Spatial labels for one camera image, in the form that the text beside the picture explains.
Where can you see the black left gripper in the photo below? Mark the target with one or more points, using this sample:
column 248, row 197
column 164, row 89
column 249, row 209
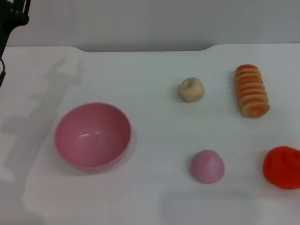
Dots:
column 11, row 21

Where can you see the pink plastic bowl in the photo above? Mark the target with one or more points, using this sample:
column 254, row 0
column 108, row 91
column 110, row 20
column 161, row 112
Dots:
column 93, row 140

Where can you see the long striped bread roll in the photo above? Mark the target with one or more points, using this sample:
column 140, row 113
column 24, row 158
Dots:
column 252, row 93

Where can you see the beige round bun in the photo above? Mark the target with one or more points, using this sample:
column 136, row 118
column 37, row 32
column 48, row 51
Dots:
column 191, row 90

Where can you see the pink round bun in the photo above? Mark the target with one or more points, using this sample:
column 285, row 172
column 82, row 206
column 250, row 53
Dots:
column 207, row 167

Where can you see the orange-red round bun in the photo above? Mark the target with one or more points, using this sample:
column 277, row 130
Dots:
column 283, row 167

